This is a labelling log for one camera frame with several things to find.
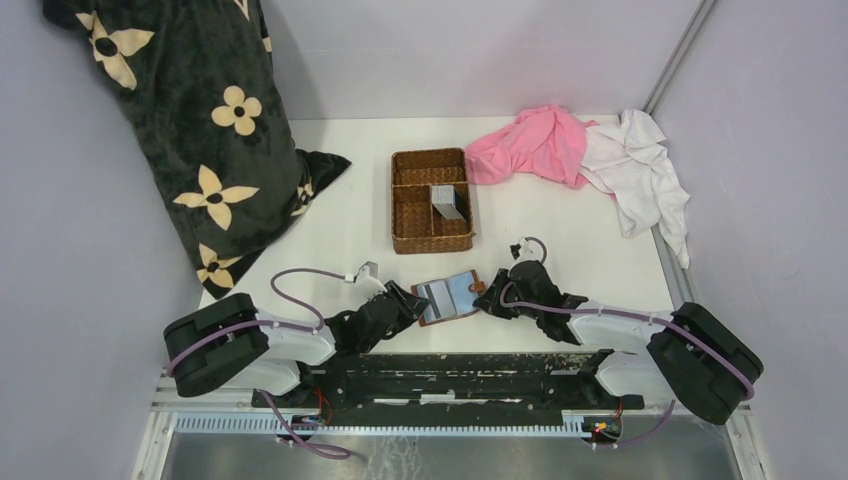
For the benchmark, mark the brown woven basket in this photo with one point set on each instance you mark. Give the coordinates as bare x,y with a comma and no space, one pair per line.
416,225

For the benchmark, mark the brown leather card holder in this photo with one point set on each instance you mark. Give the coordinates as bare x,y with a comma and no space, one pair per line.
465,288

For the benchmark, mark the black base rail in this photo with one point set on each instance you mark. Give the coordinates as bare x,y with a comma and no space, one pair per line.
536,381

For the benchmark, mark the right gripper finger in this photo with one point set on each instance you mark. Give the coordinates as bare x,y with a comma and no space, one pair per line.
501,281
489,303

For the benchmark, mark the grey card stack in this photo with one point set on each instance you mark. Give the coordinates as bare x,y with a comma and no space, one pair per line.
448,202

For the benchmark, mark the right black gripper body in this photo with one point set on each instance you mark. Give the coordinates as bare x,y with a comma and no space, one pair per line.
509,312

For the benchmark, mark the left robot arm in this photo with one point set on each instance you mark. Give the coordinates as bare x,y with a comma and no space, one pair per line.
231,343

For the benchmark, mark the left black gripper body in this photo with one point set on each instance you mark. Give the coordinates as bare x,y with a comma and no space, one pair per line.
366,347

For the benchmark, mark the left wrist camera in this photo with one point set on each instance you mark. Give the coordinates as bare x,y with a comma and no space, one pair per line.
365,280

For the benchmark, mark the white cloth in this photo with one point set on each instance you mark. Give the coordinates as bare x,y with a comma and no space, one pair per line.
630,162

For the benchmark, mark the pink cloth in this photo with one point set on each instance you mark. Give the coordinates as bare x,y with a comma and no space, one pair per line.
549,142

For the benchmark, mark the grey cable duct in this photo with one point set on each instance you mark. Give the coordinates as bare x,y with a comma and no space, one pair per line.
267,423

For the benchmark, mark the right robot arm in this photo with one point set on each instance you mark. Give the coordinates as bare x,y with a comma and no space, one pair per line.
687,354

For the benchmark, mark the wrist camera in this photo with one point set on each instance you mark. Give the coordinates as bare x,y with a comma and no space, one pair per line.
365,280
524,250

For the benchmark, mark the black floral pillow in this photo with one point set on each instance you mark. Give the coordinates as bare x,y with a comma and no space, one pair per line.
196,81

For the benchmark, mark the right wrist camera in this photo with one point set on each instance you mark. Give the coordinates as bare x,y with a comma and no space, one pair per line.
524,250

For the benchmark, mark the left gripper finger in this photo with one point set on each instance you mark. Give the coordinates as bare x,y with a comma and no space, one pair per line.
409,302
404,319

